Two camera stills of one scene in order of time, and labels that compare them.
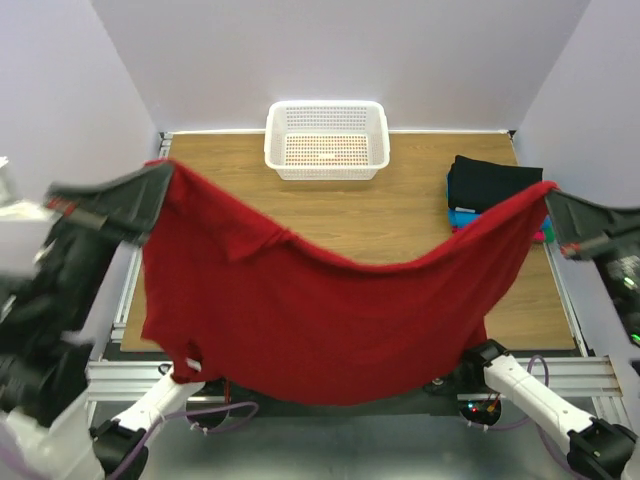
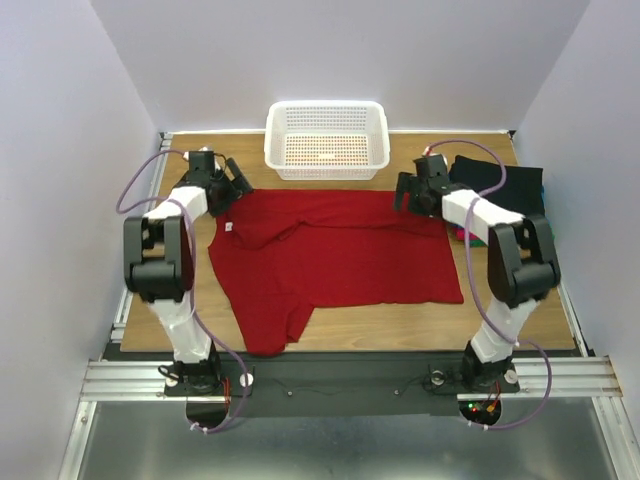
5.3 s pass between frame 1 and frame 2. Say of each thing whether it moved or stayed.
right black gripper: moved
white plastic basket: stayed
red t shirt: moved
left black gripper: moved
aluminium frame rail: stayed
